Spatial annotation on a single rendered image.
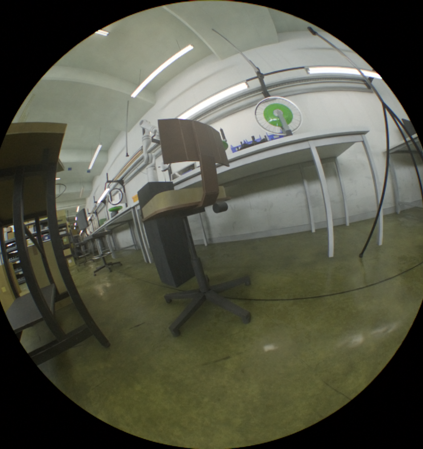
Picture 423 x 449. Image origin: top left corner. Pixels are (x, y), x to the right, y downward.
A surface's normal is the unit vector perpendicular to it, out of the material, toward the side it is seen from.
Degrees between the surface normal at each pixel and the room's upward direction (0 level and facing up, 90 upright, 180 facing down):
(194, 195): 90
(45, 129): 90
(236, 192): 90
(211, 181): 99
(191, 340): 0
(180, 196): 90
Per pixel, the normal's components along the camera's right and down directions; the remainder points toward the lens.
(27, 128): 0.88, -0.17
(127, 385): -0.23, -0.97
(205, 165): 0.66, 0.07
